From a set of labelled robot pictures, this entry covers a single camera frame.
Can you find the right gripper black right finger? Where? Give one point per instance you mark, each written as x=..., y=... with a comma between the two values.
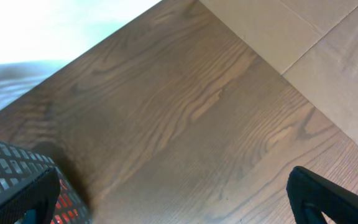
x=313, y=197

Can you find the grey plastic basket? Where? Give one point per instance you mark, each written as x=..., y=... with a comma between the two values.
x=18, y=163

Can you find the orange spaghetti packet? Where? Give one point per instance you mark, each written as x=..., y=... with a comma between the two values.
x=65, y=211

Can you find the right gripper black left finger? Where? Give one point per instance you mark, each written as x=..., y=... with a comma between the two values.
x=31, y=200

